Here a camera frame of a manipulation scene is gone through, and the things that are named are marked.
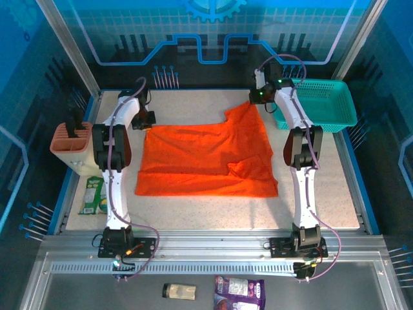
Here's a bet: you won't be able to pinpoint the orange t-shirt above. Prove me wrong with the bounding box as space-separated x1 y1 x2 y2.
134 101 279 198

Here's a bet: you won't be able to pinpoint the teal plastic basket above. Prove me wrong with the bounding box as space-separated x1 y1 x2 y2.
272 78 358 132

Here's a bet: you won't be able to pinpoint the beige knife block terracotta top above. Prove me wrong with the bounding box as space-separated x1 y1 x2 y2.
50 121 97 177

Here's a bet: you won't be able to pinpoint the green snack bag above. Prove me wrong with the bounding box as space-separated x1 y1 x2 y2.
77 176 109 216

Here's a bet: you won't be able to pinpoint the clear jar beige contents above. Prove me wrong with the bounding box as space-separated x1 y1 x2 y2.
161 283 197 302

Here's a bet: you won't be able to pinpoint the purple snack bag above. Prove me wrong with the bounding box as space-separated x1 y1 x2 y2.
214 274 266 310

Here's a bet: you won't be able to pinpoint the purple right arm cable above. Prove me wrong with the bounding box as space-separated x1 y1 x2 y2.
257 54 343 282

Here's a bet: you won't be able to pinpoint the black knife handle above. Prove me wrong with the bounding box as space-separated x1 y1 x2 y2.
74 108 86 139
65 108 76 139

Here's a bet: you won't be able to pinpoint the aluminium frame post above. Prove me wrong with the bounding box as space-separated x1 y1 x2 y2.
331 0 388 81
34 0 103 99

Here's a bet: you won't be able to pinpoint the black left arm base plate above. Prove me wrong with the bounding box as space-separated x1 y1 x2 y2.
97 237 157 259

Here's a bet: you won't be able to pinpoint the aluminium mounting rail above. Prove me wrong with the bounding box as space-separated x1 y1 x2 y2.
38 229 388 261

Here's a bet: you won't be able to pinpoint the grey slotted cable duct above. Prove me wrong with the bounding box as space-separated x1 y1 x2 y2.
50 260 299 276

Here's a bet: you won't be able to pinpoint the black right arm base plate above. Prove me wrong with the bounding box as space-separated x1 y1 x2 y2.
269 237 328 259

